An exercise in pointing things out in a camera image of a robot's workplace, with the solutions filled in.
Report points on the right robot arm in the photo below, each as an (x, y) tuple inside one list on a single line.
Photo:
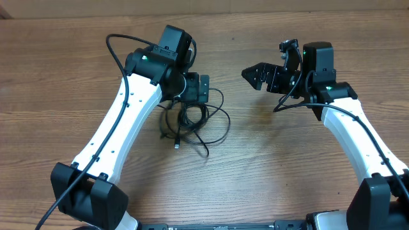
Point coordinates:
[(381, 202)]

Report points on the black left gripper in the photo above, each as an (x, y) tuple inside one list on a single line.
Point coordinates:
[(192, 92)]

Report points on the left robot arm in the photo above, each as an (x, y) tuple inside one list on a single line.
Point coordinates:
[(87, 188)]

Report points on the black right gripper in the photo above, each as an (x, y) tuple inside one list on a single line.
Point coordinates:
[(274, 72)]

